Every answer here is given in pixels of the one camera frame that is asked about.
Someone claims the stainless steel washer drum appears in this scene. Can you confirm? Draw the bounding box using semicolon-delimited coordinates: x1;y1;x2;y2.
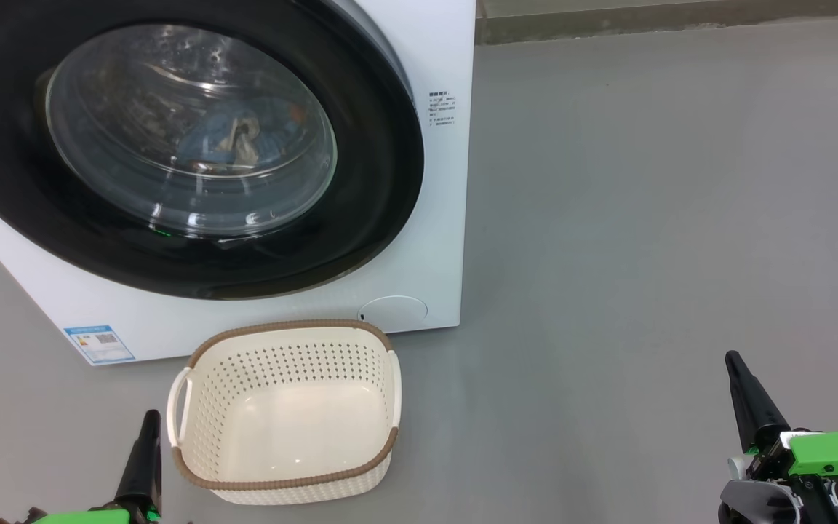
47;24;338;237

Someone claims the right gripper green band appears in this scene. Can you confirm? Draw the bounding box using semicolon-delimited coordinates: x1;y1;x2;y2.
725;350;838;524

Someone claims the white front-load washing machine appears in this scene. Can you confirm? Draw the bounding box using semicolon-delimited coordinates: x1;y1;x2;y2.
0;0;476;365

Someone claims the black rimmed glass washer door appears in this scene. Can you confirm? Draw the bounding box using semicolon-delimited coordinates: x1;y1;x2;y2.
0;0;426;301

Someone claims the blue energy label sticker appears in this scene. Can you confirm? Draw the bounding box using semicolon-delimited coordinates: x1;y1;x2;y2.
64;325;136;365

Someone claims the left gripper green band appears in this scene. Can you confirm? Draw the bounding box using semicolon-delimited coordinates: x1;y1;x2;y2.
0;409;194;524

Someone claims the cream perforated laundry basket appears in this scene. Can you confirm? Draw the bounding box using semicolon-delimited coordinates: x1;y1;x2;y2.
167;319;402;505

